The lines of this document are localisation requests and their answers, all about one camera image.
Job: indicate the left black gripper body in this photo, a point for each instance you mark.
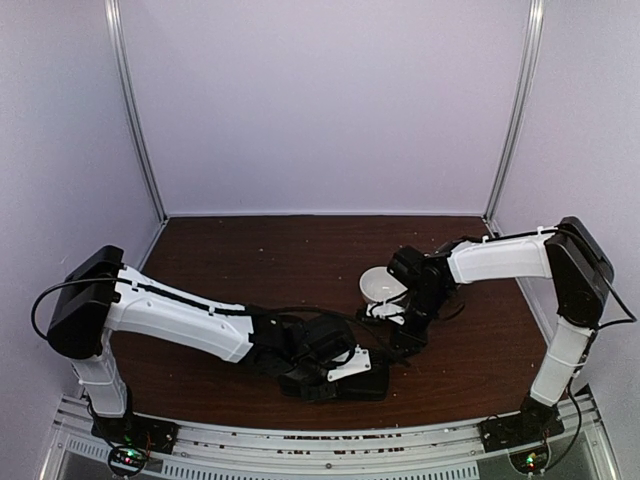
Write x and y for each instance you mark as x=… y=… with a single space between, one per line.
x=308 y=393

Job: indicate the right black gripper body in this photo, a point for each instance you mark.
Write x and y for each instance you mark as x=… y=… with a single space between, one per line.
x=419 y=336

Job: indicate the black zippered tool case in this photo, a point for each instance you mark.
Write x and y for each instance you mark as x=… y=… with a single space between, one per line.
x=369 y=386

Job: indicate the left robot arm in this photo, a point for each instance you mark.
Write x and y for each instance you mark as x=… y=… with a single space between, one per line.
x=104 y=295

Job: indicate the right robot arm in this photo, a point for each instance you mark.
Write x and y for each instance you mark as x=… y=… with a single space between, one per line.
x=565 y=254

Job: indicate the round white bowl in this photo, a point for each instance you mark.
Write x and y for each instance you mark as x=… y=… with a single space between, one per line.
x=377 y=285

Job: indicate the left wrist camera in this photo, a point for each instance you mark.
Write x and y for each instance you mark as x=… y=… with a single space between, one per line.
x=348 y=364

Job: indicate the front aluminium rail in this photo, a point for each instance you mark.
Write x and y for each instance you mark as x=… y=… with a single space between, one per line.
x=453 y=450

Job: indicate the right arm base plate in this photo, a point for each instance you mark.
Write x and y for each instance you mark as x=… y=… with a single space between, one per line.
x=511 y=431

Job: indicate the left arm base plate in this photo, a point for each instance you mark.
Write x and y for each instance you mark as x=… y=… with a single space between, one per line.
x=148 y=434

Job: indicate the right aluminium frame post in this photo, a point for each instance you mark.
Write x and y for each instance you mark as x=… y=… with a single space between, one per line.
x=527 y=70

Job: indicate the aluminium frame post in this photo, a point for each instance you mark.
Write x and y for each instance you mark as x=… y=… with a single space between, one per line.
x=117 y=38
x=527 y=70

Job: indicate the left aluminium frame post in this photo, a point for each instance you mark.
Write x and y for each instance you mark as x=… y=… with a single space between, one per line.
x=117 y=38

